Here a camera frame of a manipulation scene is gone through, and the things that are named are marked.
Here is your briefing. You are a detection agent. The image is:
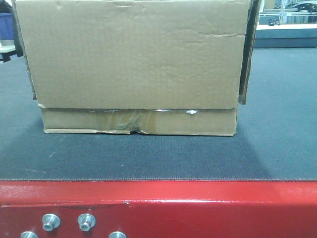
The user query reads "brown cardboard carton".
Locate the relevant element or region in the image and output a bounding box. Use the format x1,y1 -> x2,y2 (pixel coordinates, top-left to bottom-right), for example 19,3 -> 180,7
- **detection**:
12,0 -> 261,136

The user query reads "dark grey conveyor belt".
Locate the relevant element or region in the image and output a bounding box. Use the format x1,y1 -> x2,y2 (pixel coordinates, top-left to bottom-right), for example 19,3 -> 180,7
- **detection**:
0,48 -> 317,181

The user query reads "silver frame bolt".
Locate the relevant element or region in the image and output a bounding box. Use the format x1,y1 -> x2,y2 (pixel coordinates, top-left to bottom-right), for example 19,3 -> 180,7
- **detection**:
77,213 -> 96,232
20,231 -> 38,238
42,214 -> 60,232
108,231 -> 127,238

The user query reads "red conveyor frame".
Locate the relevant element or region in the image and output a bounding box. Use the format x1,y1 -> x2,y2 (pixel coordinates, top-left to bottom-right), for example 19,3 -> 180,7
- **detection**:
0,181 -> 317,238

